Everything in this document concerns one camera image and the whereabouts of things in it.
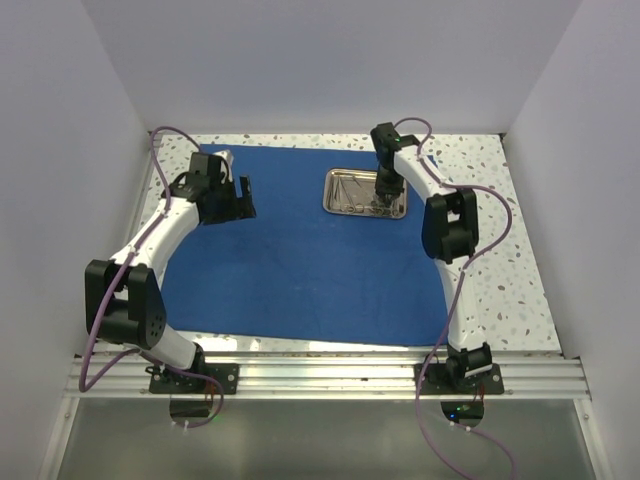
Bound broad steel tweezers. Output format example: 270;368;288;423
332;172;361;200

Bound blue surgical drape cloth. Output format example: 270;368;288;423
162;146;447;346

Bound steel scissors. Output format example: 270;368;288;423
369;203;404;219

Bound steel hemostat forceps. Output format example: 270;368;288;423
339;199;365;215

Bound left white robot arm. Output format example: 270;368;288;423
85;150;256;393

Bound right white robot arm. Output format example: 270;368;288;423
370;122;493;393

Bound stainless steel instrument tray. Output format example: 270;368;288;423
322;168;408;220

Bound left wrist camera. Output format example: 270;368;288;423
201;145;234;164

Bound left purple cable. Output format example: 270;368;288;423
77;125;225;429

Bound purple cable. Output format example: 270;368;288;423
394;117;517;480
77;125;225;429

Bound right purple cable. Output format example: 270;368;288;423
394;117;517;480

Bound aluminium mounting rail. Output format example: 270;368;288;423
63;352;591;400

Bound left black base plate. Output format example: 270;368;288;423
145;363;240;395

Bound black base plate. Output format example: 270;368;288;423
145;363;240;395
413;363;505;396

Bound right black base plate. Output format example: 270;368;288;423
413;363;505;396

